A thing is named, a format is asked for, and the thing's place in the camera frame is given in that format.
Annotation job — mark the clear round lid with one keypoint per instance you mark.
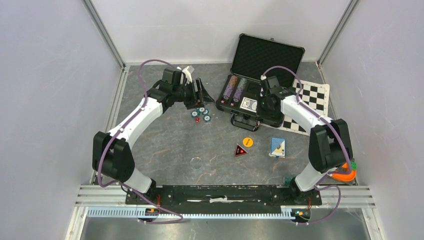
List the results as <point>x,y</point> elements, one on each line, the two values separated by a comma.
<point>196,163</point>

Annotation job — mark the red triangular card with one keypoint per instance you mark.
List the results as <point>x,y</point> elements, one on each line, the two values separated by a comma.
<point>239,151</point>

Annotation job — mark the black poker set case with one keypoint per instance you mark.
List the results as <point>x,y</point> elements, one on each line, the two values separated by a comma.
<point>256,57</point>

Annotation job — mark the blue card deck in case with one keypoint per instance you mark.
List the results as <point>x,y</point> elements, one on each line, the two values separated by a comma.
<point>249,104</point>

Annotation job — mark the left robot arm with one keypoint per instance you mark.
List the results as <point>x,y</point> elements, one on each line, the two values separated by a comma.
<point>112,151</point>

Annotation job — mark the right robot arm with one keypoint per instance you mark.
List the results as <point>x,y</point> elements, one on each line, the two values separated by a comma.
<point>329,139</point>

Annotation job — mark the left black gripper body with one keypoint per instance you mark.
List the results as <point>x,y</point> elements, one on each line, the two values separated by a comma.
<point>189,96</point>

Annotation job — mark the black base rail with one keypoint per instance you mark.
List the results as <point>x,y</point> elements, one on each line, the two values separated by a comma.
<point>231,199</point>

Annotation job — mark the green toy block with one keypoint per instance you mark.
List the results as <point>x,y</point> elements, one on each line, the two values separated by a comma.
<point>353,165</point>

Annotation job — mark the blue card deck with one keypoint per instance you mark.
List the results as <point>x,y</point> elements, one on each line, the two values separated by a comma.
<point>277,147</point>
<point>249,104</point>

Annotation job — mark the purple chip stack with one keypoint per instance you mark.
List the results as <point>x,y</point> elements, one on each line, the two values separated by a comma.
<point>228,92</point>
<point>238,94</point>

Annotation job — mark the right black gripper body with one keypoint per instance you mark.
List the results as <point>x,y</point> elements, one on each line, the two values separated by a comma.
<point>264,110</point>

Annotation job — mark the brown chip stack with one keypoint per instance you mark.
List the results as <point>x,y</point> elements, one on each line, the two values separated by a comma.
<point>233,81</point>

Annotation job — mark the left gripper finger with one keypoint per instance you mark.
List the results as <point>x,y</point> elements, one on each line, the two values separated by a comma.
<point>205,96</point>
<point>198,91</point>

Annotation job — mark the black white checkered board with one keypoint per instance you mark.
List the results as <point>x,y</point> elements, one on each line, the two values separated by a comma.
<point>317,97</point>

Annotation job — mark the yellow dealer button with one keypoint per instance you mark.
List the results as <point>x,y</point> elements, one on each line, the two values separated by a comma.
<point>248,142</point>

